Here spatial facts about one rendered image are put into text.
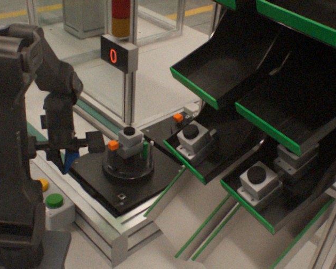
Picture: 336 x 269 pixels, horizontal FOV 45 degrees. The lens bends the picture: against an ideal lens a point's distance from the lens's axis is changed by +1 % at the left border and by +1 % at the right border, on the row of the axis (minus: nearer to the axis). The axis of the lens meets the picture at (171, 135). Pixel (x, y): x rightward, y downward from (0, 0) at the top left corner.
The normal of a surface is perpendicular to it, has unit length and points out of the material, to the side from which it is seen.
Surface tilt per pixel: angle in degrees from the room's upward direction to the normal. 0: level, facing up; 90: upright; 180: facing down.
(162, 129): 0
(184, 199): 45
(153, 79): 0
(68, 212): 90
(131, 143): 90
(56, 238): 0
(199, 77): 25
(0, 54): 57
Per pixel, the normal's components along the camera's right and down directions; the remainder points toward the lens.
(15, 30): 0.02, -0.21
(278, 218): -0.28, -0.63
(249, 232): -0.53, -0.40
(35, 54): 1.00, 0.10
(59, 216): 0.69, 0.46
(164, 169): 0.08, -0.82
